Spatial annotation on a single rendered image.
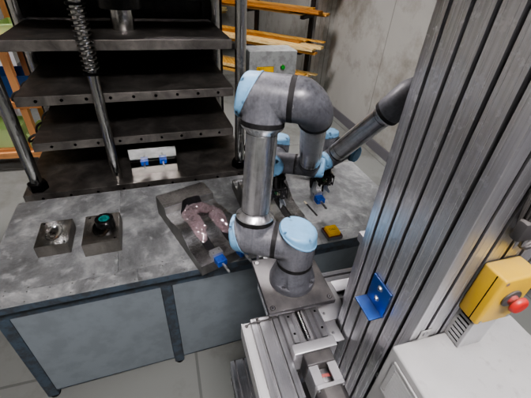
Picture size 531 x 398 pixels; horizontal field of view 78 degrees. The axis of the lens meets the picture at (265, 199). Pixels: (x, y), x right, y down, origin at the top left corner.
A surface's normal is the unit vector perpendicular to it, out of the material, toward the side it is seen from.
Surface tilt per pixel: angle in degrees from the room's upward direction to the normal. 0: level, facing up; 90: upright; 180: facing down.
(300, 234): 8
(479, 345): 0
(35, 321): 90
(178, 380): 0
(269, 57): 90
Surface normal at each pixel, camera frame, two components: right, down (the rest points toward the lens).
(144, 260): 0.06, -0.81
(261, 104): -0.19, 0.43
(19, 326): 0.32, 0.57
